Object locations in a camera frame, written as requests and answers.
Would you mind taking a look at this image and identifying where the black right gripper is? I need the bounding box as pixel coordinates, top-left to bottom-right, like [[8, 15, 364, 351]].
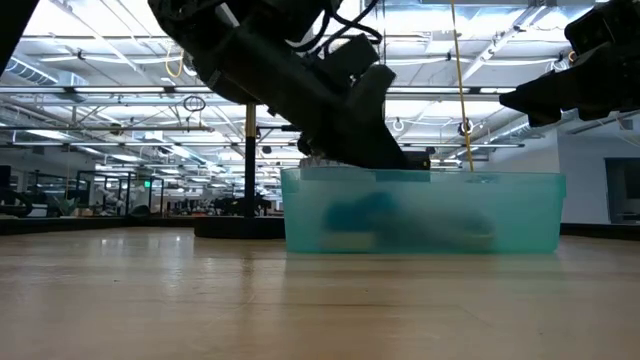
[[498, 0, 640, 128]]

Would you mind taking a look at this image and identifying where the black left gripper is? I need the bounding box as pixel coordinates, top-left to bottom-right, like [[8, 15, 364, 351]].
[[214, 29, 409, 169]]

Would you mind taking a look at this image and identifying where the white globe lamp black base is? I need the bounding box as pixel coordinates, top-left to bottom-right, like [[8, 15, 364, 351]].
[[193, 2, 286, 240]]

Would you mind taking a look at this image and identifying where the teal translucent plastic bin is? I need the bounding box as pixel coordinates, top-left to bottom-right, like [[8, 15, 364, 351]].
[[279, 167, 568, 255]]

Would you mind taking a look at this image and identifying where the black vented equipment box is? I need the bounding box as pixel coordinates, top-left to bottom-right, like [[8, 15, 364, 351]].
[[404, 151, 432, 171]]

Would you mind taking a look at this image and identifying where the black framed background workstation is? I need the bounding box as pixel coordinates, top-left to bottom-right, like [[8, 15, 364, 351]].
[[74, 169, 165, 217]]

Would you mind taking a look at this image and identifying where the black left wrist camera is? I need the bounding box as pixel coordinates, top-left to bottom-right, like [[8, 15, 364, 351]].
[[319, 32, 382, 77]]

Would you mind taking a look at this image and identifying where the dark wall screen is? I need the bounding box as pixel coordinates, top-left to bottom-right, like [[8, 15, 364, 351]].
[[604, 157, 640, 225]]

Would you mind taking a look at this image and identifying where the yellow hanging cable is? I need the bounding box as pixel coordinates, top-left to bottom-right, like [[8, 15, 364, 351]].
[[448, 0, 476, 174]]

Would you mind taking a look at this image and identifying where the hanging black cable loop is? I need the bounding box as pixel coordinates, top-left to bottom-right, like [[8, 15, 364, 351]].
[[182, 94, 207, 114]]

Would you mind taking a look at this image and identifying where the black aluminium table frame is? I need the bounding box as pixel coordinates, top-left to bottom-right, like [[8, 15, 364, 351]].
[[0, 215, 640, 239]]

